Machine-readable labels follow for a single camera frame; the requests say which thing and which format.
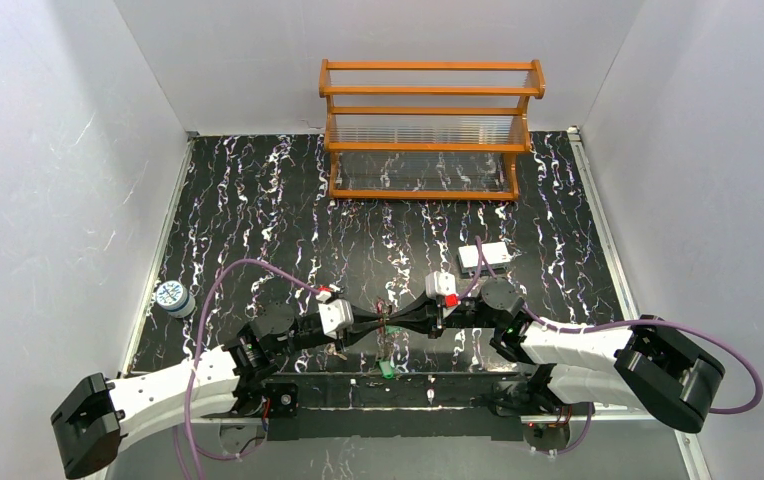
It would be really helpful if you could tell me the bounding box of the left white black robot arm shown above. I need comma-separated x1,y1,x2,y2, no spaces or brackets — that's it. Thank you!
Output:
51,299,382,479

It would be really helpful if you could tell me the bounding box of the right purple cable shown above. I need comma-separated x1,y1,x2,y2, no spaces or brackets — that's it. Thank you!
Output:
454,236,764,457

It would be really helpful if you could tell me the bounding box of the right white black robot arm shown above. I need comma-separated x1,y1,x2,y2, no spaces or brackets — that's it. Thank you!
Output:
390,278,725,433

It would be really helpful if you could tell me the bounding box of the metal keyring with red handle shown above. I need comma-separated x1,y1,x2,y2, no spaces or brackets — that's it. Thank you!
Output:
375,297,398,363

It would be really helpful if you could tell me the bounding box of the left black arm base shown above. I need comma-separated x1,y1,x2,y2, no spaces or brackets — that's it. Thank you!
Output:
228,381,299,419

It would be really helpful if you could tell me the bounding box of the aluminium front rail frame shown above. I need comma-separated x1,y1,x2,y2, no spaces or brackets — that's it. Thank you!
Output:
81,374,713,480

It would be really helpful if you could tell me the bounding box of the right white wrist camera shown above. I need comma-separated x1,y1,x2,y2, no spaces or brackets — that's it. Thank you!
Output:
425,271,460,308

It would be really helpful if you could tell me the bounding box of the white black flat box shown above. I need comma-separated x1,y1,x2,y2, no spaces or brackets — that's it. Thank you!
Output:
457,241,513,274

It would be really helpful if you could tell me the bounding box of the small blue white jar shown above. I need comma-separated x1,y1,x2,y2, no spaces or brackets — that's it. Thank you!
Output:
154,280,196,319

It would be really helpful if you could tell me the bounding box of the orange wooden shelf rack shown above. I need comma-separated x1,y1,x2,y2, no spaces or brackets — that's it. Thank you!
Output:
318,59,546,202

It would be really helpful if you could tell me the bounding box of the green tag key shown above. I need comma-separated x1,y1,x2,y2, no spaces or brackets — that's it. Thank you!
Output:
377,359,397,379
326,343,348,361

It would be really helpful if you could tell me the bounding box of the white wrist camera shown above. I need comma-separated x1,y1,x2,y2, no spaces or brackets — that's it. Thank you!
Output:
315,286,354,339
425,271,460,308

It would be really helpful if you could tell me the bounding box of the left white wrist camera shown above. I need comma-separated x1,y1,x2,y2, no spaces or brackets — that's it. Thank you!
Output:
315,286,354,339

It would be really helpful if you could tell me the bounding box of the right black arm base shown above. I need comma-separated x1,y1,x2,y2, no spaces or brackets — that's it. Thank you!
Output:
470,380,596,457

